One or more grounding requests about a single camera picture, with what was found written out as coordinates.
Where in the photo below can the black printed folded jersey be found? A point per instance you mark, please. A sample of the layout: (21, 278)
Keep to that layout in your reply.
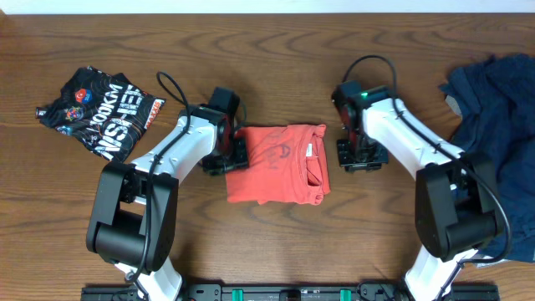
(106, 113)

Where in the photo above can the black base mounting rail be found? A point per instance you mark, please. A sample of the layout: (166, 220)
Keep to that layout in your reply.
(365, 291)

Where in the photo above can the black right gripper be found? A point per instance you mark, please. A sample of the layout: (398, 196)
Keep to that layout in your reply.
(352, 164)

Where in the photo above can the orange red soccer t-shirt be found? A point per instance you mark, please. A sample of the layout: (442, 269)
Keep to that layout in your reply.
(286, 164)

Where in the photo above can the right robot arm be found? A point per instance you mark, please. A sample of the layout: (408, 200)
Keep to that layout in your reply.
(458, 216)

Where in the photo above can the navy blue garment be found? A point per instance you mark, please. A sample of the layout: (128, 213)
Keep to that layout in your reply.
(497, 103)

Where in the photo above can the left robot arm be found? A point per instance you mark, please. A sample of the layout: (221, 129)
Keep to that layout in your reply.
(133, 221)

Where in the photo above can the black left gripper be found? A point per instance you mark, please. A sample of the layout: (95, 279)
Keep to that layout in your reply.
(228, 162)

